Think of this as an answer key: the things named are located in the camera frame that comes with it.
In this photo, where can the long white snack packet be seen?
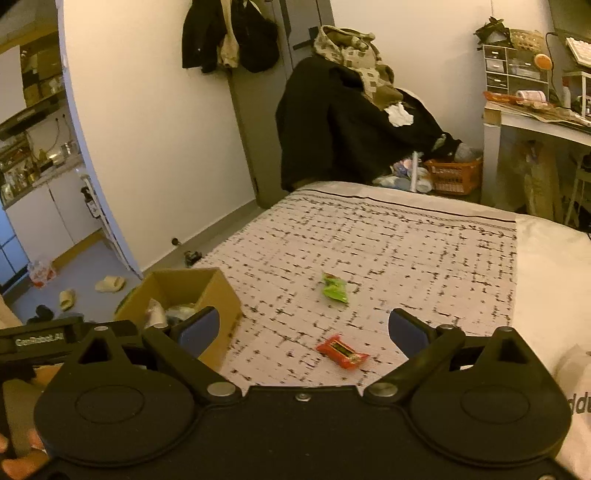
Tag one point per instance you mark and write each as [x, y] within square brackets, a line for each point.
[181, 312]

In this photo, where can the clear brown cake packet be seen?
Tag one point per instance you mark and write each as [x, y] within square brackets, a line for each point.
[154, 314]

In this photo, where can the person's left hand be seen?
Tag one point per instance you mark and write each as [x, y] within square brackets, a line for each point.
[23, 468]

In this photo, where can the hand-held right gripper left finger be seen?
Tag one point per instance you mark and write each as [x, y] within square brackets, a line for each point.
[198, 331]

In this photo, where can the hanging beige garment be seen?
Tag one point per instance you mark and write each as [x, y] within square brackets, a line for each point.
[228, 46]

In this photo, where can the computer monitor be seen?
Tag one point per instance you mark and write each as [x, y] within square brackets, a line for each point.
[572, 18]

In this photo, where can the brown cardboard box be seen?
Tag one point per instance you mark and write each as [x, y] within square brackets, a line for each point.
[221, 318]

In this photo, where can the white desk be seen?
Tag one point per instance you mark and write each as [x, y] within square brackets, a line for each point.
[521, 122]

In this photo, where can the light green snack packet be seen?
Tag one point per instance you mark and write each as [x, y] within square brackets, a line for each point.
[336, 288]

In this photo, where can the printed bed blanket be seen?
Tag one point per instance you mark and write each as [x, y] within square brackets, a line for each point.
[392, 249]

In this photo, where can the beige patterned hoodie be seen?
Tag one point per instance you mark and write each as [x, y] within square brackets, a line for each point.
[355, 60]

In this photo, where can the dark green ornament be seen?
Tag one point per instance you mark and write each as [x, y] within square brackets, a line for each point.
[494, 31]

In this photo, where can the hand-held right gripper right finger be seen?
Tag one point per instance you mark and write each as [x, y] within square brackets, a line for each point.
[408, 331]

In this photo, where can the grey door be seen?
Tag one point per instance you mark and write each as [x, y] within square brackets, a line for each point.
[258, 138]

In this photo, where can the yellow slipper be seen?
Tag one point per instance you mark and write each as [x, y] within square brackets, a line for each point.
[110, 283]
[67, 299]

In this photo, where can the orange ball lamp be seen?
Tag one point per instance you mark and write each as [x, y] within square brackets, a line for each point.
[543, 62]

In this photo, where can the red snack packet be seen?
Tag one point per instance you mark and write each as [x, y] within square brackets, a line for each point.
[342, 351]

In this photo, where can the beige bag under desk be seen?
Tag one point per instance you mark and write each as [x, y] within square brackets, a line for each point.
[538, 180]

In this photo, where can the white kitchen cabinet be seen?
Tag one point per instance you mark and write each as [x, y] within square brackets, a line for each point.
[46, 221]

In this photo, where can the small white cloth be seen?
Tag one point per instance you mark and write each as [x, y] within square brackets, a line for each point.
[399, 115]

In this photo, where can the orange plastic basket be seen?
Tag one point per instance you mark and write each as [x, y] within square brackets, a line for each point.
[455, 177]

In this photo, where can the green cartoon rug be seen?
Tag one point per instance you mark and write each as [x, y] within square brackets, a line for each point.
[123, 303]

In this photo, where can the small wicker basket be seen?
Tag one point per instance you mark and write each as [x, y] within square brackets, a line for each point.
[528, 40]

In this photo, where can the hanging black jacket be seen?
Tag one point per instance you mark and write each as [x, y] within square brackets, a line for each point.
[203, 32]

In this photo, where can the white keyboard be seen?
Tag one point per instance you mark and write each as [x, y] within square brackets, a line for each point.
[581, 53]

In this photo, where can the small drawer organizer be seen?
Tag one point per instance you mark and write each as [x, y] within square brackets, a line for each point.
[512, 69]

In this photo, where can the white monitor riser shelf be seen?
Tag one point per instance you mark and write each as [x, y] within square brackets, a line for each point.
[579, 92]

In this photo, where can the pile of household clutter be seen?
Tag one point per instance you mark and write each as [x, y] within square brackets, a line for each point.
[406, 175]

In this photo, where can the white bed sheet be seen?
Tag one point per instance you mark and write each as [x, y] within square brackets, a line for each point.
[554, 277]

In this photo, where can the hanging black bag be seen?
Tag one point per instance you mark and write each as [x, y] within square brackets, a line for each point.
[256, 37]

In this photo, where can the black coat on chair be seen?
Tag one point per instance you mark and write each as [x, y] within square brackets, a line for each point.
[332, 129]

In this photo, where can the white printed bag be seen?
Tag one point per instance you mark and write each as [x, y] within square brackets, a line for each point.
[575, 401]

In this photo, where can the red white plastic bag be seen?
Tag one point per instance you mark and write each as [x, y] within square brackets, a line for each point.
[40, 273]

